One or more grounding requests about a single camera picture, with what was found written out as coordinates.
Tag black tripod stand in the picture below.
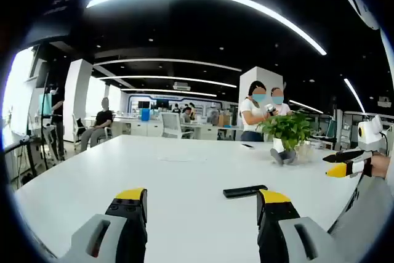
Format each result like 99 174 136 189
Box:
39 71 53 170

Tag black remote control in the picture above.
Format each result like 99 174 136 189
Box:
222 184 269 200

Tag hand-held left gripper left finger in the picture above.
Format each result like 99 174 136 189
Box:
60 187 148 263

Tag white office chair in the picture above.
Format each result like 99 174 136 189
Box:
161 111 194 140

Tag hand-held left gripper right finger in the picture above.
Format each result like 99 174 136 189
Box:
257 188 336 263

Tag person's right hand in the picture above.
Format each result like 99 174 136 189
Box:
371 153 392 180

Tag ceiling air conditioner unit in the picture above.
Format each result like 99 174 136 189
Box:
172 81 192 92

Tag clear glass jar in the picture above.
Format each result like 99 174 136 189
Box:
297 140 315 163

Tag black cable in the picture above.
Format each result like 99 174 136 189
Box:
379 131 390 155

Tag green potted plant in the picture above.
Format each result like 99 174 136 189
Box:
257 111 315 166

